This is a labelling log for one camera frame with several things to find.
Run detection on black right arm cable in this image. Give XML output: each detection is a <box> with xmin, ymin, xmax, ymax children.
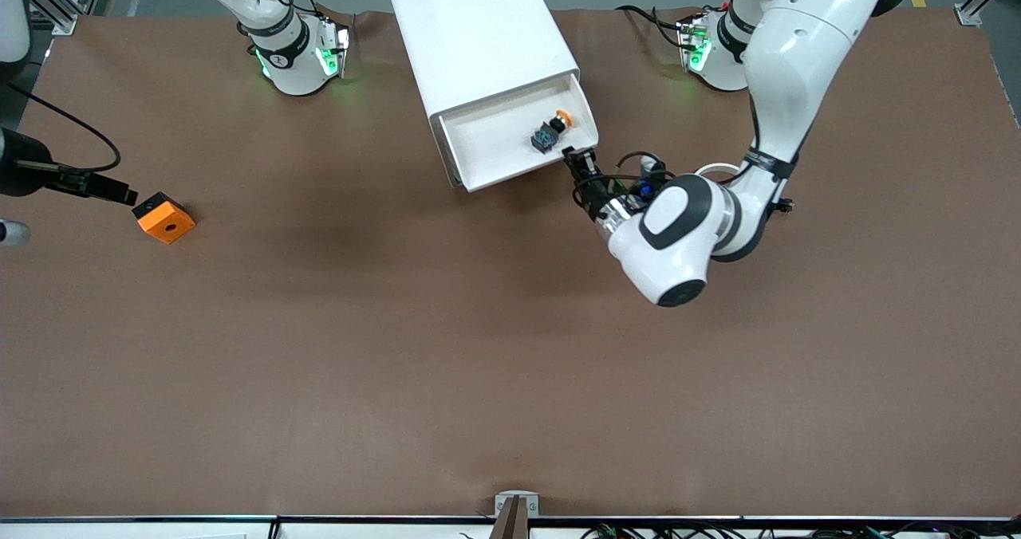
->
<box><xmin>6</xmin><ymin>83</ymin><xmax>122</xmax><ymax>175</ymax></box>

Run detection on black left base cables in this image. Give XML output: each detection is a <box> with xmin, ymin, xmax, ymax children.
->
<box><xmin>616</xmin><ymin>3</ymin><xmax>695</xmax><ymax>52</ymax></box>

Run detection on white drawer cabinet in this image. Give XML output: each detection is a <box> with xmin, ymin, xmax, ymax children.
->
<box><xmin>385</xmin><ymin>0</ymin><xmax>581</xmax><ymax>191</ymax></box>

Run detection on orange push button blue block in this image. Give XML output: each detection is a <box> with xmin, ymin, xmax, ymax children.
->
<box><xmin>530</xmin><ymin>108</ymin><xmax>575</xmax><ymax>155</ymax></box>

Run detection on grey metal bracket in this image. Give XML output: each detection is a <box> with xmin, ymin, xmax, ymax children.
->
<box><xmin>495</xmin><ymin>491</ymin><xmax>540</xmax><ymax>517</ymax></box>

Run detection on orange black button box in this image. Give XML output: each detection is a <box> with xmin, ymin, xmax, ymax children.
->
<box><xmin>132</xmin><ymin>192</ymin><xmax>196</xmax><ymax>245</ymax></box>

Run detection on white curved plastic ring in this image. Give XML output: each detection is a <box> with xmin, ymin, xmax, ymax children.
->
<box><xmin>696</xmin><ymin>163</ymin><xmax>752</xmax><ymax>185</ymax></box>

